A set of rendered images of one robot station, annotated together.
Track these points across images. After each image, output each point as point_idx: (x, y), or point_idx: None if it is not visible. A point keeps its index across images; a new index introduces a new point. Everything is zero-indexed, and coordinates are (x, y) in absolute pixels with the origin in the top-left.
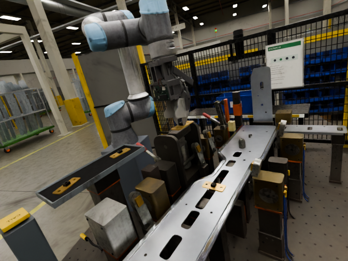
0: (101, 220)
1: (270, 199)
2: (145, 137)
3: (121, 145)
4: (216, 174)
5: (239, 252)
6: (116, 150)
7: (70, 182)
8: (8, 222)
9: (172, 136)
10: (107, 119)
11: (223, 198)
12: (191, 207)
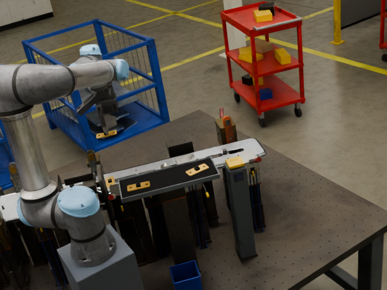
0: (192, 156)
1: (102, 167)
2: (67, 244)
3: (125, 198)
4: None
5: None
6: (137, 193)
7: (193, 171)
8: (236, 158)
9: (98, 164)
10: (99, 208)
11: (119, 172)
12: None
